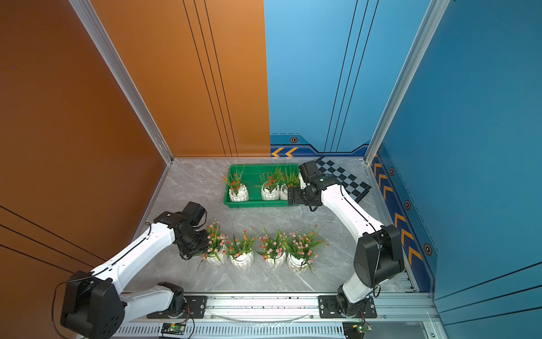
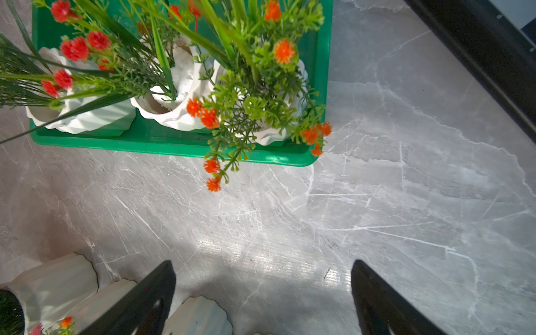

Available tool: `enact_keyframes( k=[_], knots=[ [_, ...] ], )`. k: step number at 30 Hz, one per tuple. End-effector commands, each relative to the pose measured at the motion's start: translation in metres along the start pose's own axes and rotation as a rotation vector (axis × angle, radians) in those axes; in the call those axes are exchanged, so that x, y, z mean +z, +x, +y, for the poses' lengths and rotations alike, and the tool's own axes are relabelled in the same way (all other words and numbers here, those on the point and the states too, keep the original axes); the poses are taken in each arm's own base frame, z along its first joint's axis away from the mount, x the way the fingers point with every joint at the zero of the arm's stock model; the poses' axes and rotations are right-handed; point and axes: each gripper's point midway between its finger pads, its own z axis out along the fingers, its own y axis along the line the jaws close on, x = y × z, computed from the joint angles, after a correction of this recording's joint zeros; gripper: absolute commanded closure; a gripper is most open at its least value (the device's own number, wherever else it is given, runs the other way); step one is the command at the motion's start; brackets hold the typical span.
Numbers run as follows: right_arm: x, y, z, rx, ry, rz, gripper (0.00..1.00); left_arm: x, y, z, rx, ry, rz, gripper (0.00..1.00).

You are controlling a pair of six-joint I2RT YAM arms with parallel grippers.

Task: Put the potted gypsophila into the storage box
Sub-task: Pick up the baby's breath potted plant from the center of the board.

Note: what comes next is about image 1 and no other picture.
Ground orange flower pot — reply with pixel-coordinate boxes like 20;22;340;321
279;167;301;201
227;230;257;271

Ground red flower pot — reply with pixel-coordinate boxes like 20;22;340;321
256;228;287;270
260;165;282;201
223;169;249;202

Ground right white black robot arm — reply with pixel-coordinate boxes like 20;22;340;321
288;175;405;317

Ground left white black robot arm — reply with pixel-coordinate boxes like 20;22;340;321
58;202;209;338

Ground green plastic storage tray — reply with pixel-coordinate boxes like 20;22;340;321
223;163;299;208

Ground pink flower pot front left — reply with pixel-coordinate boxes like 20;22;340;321
200;220;230;267

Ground pink flower pot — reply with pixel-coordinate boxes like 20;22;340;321
284;225;325;273
200;220;230;267

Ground black white chessboard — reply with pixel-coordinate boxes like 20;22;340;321
316;157;371;203

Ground pink flower pot front right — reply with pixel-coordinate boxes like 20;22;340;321
284;225;325;273

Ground left green circuit board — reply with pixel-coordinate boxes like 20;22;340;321
160;323;186;336

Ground green circuit board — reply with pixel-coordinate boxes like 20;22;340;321
160;323;186;336
342;322;373;339

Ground right green circuit board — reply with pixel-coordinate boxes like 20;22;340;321
342;322;373;339

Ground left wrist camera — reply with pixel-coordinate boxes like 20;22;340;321
181;201;207;229

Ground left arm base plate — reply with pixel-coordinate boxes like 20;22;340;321
146;295;207;319

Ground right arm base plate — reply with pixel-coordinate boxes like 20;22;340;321
318;294;378;319

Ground aluminium front rail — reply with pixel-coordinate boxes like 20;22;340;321
84;292;441;323

